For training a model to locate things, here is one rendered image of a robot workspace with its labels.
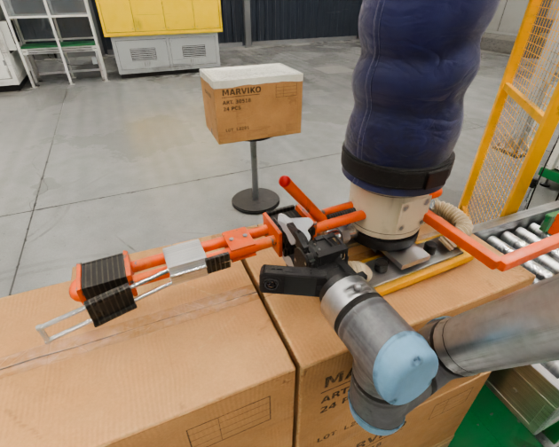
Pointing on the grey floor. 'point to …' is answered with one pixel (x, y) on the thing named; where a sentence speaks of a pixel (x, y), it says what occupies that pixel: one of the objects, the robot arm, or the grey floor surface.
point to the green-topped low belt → (56, 55)
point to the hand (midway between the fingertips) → (279, 232)
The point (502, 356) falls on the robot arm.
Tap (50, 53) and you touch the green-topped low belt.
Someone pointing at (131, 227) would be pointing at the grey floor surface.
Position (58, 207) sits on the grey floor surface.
